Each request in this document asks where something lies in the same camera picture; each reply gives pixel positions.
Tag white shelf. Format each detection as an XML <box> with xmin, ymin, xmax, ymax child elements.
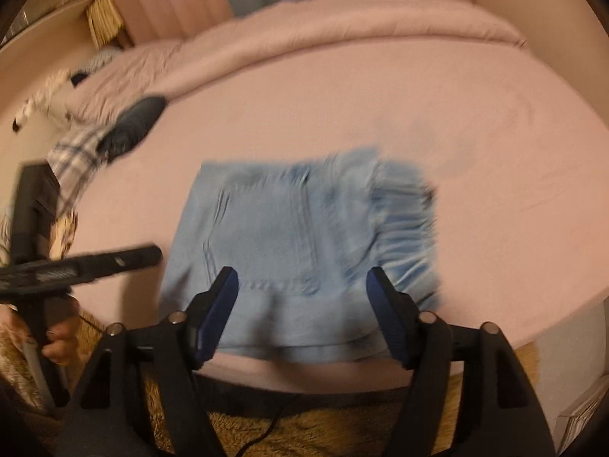
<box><xmin>0</xmin><ymin>0</ymin><xmax>97</xmax><ymax>51</ymax></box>

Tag woven straw basket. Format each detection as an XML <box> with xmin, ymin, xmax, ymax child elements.
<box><xmin>86</xmin><ymin>0</ymin><xmax>130</xmax><ymax>49</ymax></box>

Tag light blue denim pants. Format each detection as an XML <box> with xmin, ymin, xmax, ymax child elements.
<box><xmin>159</xmin><ymin>145</ymin><xmax>442</xmax><ymax>361</ymax></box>

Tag black pouch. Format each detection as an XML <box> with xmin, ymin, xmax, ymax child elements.
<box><xmin>96</xmin><ymin>96</ymin><xmax>169</xmax><ymax>165</ymax></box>

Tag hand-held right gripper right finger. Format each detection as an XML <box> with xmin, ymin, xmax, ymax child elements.
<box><xmin>365</xmin><ymin>267</ymin><xmax>556</xmax><ymax>457</ymax></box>

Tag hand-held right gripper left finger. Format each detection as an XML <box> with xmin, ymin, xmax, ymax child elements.
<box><xmin>54</xmin><ymin>267</ymin><xmax>239</xmax><ymax>457</ymax></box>

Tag bed with pink sheet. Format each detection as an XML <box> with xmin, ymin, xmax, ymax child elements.
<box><xmin>71</xmin><ymin>0</ymin><xmax>609</xmax><ymax>393</ymax></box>

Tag stack of papers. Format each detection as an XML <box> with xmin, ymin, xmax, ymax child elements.
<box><xmin>553</xmin><ymin>381</ymin><xmax>609</xmax><ymax>454</ymax></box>

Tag black cable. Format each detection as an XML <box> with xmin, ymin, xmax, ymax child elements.
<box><xmin>237</xmin><ymin>391</ymin><xmax>300</xmax><ymax>457</ymax></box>

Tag pink duvet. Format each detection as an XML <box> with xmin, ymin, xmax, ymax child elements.
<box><xmin>138</xmin><ymin>0</ymin><xmax>529</xmax><ymax>102</ymax></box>

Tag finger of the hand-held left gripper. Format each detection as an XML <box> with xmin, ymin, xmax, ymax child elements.
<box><xmin>81</xmin><ymin>244</ymin><xmax>164</xmax><ymax>287</ymax></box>

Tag person's left hand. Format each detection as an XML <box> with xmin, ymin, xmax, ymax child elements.
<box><xmin>40</xmin><ymin>313</ymin><xmax>83</xmax><ymax>366</ymax></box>

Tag pink quilted pillow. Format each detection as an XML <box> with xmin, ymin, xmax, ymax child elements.
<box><xmin>67</xmin><ymin>40</ymin><xmax>187</xmax><ymax>125</ymax></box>

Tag black and white plush toy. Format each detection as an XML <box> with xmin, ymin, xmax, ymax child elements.
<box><xmin>12</xmin><ymin>67</ymin><xmax>85</xmax><ymax>132</ymax></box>

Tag brown patterned cloth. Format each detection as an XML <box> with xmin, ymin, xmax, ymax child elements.
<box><xmin>46</xmin><ymin>208</ymin><xmax>80</xmax><ymax>270</ymax></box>

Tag brown fur rug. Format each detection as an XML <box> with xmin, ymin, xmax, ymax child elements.
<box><xmin>0</xmin><ymin>295</ymin><xmax>542</xmax><ymax>457</ymax></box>

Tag plaid cloth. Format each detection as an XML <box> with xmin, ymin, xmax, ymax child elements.
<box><xmin>46</xmin><ymin>124</ymin><xmax>111</xmax><ymax>217</ymax></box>

